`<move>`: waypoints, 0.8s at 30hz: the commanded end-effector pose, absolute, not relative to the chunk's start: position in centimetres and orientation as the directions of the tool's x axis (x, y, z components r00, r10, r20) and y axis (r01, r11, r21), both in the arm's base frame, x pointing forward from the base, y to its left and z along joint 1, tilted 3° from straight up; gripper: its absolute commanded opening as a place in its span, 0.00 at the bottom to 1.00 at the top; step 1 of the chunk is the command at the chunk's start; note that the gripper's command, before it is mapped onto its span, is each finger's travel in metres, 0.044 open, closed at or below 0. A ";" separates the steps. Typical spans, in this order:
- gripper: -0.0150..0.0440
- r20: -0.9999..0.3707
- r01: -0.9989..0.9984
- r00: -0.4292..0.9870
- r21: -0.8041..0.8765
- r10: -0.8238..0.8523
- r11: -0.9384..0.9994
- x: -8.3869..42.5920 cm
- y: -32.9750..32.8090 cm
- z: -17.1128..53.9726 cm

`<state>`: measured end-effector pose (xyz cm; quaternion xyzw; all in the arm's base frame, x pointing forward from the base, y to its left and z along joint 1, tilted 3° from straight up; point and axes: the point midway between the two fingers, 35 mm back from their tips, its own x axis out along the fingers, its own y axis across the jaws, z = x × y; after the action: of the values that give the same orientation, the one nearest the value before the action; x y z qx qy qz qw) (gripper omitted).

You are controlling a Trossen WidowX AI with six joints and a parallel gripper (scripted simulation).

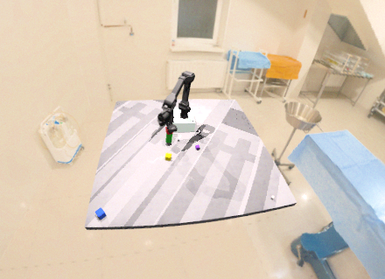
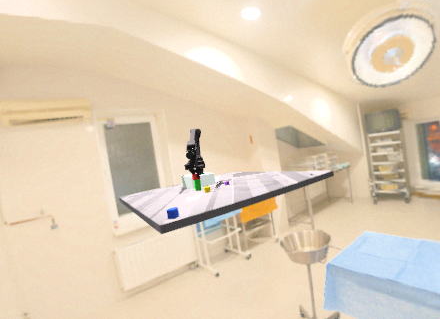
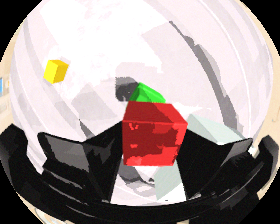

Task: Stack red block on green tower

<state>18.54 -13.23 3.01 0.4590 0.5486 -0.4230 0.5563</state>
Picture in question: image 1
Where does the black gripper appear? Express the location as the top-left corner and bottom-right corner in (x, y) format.
(166, 115), (178, 134)

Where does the blue block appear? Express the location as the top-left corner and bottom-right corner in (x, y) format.
(96, 208), (106, 220)

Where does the yellow block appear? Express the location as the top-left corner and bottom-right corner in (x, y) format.
(165, 153), (172, 161)

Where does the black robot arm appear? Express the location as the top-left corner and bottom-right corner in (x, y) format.
(157, 71), (195, 126)

